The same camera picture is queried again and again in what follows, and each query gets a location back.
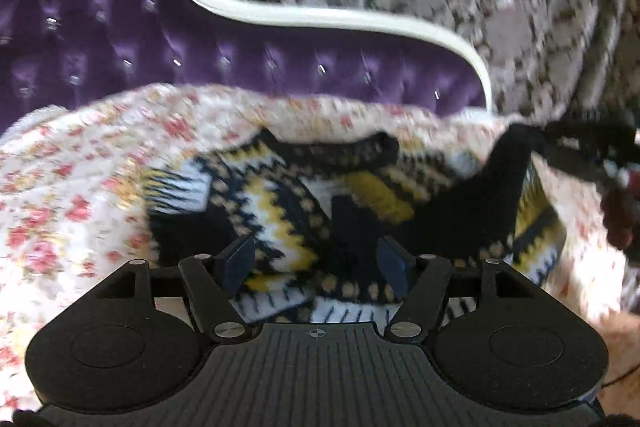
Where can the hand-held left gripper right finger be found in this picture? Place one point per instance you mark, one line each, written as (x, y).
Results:
(395, 266)

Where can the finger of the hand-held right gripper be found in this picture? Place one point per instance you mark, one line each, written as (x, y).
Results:
(582, 164)
(590, 131)

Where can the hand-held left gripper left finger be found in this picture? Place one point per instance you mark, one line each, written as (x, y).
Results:
(237, 264)

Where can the yellow navy white patterned sweater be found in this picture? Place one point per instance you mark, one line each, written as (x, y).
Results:
(320, 207)

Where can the person's right hand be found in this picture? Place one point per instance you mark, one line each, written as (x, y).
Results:
(622, 219)

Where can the floral quilted blanket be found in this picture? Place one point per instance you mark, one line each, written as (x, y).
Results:
(75, 187)

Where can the purple tufted velvet sofa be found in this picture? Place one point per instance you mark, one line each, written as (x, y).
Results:
(100, 17)

